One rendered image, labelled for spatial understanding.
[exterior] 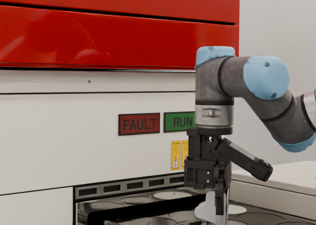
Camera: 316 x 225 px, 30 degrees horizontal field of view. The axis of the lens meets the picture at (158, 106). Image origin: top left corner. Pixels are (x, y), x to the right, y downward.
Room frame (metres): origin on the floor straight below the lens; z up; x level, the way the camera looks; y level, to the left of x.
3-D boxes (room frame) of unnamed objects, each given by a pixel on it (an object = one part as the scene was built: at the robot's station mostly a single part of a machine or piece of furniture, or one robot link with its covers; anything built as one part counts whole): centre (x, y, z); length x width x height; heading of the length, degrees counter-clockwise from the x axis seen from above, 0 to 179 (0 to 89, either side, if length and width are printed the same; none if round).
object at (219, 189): (1.11, -0.12, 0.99); 0.05 x 0.02 x 0.09; 165
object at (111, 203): (1.37, 0.00, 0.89); 0.44 x 0.02 x 0.10; 129
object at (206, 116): (1.13, -0.11, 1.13); 0.08 x 0.08 x 0.05
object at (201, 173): (1.14, -0.10, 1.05); 0.09 x 0.08 x 0.12; 75
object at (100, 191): (1.38, 0.00, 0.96); 0.44 x 0.01 x 0.02; 129
